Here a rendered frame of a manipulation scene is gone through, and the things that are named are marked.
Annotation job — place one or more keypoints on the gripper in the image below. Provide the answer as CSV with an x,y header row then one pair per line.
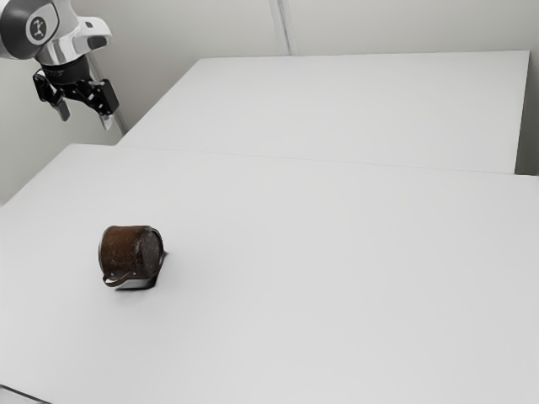
x,y
69,76

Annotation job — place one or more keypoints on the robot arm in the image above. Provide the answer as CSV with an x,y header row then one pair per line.
x,y
38,29

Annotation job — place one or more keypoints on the rusty brown metal mug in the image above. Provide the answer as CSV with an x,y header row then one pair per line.
x,y
130,256

